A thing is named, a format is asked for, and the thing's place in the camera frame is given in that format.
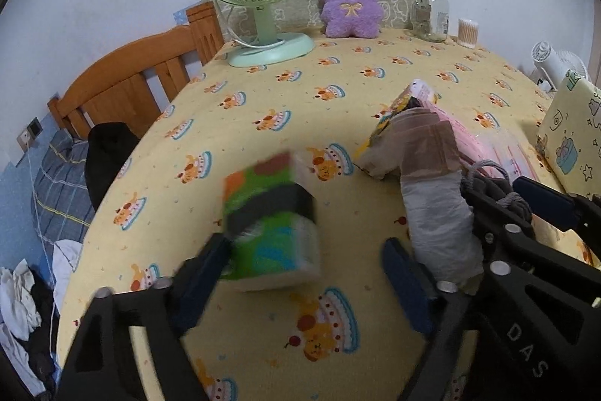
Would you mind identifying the cartoon print storage box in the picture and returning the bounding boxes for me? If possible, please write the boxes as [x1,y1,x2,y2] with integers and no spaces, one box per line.
[536,77,601,197]

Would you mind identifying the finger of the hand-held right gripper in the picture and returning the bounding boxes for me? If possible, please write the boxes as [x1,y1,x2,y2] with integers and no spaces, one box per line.
[462,187,601,284]
[513,176,601,238]

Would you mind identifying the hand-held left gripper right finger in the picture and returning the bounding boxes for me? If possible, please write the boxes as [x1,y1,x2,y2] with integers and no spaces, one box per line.
[382,238,477,401]

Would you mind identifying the black cloth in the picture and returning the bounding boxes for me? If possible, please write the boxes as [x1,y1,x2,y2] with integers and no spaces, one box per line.
[85,121,142,212]

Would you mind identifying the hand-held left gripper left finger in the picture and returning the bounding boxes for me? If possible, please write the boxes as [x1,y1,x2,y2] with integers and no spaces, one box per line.
[56,234,232,401]

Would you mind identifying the white crumpled clothes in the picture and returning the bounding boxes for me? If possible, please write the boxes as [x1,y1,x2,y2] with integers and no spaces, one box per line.
[0,259,45,397]

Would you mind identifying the wall socket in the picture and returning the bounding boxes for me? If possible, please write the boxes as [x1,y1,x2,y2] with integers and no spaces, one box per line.
[16,116,44,151]

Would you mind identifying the white fan cable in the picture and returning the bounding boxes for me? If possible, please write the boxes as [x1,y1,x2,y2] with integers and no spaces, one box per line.
[220,3,266,50]

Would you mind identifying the glass jar black lid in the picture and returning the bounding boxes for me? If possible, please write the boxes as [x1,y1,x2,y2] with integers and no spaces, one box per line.
[411,0,450,44]

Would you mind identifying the grey knitted cloth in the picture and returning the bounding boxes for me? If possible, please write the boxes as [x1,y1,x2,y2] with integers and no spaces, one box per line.
[462,160,533,221]

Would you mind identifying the yellow cartoon print tissue pack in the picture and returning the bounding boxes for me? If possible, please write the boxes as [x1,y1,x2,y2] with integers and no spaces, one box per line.
[356,84,426,180]

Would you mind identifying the cotton swab box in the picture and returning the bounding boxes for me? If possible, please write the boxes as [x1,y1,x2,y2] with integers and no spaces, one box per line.
[457,18,481,50]

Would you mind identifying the blue plaid bedding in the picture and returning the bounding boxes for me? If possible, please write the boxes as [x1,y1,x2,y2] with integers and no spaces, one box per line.
[29,127,97,248]

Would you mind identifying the dark clothes pile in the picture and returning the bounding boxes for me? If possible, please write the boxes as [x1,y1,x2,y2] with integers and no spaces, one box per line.
[21,276,61,397]

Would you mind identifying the wooden bed headboard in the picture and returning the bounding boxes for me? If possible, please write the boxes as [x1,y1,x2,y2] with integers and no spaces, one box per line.
[47,1,226,141]

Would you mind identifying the clear pink striped packet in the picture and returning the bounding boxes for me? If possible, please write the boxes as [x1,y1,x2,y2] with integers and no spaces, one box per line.
[462,133,552,183]

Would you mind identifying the green tissue pack black tape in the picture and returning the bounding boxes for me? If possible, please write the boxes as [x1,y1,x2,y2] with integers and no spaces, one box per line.
[222,152,323,292]

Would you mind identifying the white standing fan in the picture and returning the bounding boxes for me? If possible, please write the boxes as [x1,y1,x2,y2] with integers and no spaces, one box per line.
[530,41,591,94]

